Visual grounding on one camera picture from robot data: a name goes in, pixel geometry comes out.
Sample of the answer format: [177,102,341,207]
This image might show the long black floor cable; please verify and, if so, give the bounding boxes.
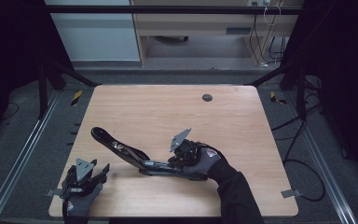
[271,102,327,203]

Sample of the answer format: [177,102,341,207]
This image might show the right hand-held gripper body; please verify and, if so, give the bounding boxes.
[169,127,203,168]

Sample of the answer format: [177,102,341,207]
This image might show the grey metal table bracket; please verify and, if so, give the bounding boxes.
[281,188,303,199]
[45,188,63,198]

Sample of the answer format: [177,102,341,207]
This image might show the black metal frame strut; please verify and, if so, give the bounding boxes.
[37,58,101,119]
[245,61,308,119]

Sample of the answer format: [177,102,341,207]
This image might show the yellow-handled tool on floor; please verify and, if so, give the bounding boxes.
[70,90,84,107]

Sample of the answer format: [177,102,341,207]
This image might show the black cables under desk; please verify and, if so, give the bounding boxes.
[249,13,289,67]

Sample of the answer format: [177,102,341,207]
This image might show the aluminium floor rail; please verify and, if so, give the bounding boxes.
[0,91,61,224]
[283,91,358,224]

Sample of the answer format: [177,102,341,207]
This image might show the black curtain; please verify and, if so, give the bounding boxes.
[0,0,75,147]
[281,0,358,188]

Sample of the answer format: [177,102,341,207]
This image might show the black horizontal frame bar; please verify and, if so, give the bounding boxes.
[45,5,306,15]

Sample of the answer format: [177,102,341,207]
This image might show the person's right hand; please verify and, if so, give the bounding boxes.
[181,146,228,181]

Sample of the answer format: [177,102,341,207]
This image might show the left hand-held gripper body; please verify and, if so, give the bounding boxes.
[61,157,99,200]

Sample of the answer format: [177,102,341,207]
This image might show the light wooden desk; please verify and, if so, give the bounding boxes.
[130,0,304,67]

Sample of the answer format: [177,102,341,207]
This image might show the white cabinet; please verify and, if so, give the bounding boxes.
[44,0,141,63]

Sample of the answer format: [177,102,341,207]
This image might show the black stapler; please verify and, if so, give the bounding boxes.
[89,126,210,182]

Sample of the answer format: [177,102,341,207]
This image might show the yellow tool right floor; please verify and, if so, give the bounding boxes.
[269,91,287,105]

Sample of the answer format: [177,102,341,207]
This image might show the white hanging cable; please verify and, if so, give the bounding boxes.
[262,0,282,27]

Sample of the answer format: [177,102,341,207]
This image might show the thin black floor cable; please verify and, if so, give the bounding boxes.
[0,102,21,122]

